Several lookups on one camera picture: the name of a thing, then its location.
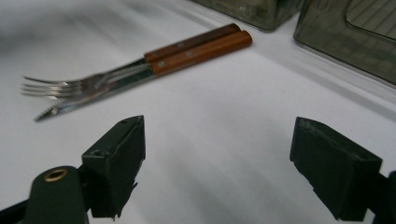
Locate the translucent grey plastic bin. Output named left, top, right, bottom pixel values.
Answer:
left=292, top=0, right=396, bottom=87
left=190, top=0, right=307, bottom=33

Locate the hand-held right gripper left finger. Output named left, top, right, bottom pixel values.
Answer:
left=81, top=115, right=147, bottom=218

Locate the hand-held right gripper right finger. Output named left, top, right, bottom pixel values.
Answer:
left=289, top=116, right=383, bottom=222

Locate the fork with wooden handle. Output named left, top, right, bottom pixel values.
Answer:
left=20, top=22, right=242, bottom=101

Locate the knife with wooden handle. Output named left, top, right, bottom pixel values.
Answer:
left=33, top=30, right=254, bottom=123

